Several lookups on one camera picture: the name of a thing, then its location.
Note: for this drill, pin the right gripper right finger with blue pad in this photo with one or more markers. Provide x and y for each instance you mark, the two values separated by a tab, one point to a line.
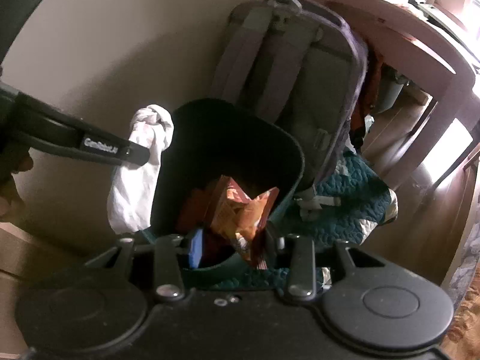
297	254

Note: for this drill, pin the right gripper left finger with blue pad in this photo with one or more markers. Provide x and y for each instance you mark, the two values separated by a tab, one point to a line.
176	263

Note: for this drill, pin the white tissue paper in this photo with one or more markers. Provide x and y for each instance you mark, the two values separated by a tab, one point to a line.
130	200

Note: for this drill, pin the orange red snack bag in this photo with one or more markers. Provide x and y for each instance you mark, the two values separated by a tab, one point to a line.
222	222

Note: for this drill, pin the dark green trash bin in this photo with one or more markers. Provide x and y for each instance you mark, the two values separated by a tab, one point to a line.
214	138

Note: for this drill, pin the person left hand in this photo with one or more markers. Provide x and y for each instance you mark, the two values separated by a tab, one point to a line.
11	202

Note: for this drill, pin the teal white quilted blanket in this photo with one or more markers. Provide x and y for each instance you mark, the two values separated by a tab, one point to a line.
350	204

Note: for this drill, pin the bed with orange patterned sheet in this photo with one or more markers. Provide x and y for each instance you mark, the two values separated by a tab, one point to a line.
462	339

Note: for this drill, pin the purple grey backpack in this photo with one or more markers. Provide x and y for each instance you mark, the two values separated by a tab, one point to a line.
296	64

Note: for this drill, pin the pink wooden desk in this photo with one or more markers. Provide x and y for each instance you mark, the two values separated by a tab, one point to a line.
423	54

